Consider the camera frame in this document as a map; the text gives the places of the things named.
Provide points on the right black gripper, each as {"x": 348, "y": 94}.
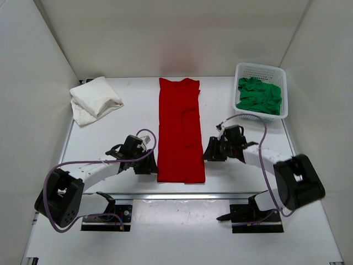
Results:
{"x": 212, "y": 153}

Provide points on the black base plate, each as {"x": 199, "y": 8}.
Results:
{"x": 246, "y": 219}
{"x": 110, "y": 223}

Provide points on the aluminium rail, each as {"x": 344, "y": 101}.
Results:
{"x": 181, "y": 196}

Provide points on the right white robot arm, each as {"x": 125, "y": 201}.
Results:
{"x": 291, "y": 180}

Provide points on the white plastic basket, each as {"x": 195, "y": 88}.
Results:
{"x": 267, "y": 74}

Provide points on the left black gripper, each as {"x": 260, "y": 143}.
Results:
{"x": 149, "y": 165}

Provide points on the green t shirt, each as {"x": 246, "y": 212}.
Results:
{"x": 258, "y": 96}

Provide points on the white t shirt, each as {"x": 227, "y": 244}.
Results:
{"x": 93, "y": 100}

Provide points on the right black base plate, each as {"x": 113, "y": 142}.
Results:
{"x": 246, "y": 219}

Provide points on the red t shirt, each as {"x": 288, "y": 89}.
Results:
{"x": 180, "y": 142}

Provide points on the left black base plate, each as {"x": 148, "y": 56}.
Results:
{"x": 110, "y": 223}

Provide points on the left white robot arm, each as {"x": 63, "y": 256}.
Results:
{"x": 64, "y": 200}

